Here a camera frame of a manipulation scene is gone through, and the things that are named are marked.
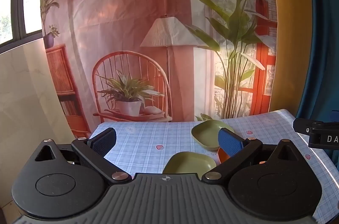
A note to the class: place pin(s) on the green square plate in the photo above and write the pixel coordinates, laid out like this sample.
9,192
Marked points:
189,163
209,135

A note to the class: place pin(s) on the blue checked strawberry tablecloth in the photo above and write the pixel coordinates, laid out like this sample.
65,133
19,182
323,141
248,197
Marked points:
148,144

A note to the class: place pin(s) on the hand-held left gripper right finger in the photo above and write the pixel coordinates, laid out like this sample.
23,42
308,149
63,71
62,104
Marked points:
228,144

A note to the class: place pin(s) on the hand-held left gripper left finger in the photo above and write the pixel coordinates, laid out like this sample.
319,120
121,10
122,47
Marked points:
102,141

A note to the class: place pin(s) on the yellow wooden board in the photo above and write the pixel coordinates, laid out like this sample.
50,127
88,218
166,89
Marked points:
291,28

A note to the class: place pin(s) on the printed room scene backdrop cloth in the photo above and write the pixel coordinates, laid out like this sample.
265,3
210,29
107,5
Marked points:
137,28

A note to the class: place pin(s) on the red-orange bowl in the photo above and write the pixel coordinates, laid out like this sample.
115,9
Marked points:
223,155

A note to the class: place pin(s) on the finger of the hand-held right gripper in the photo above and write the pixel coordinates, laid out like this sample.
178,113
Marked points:
302,125

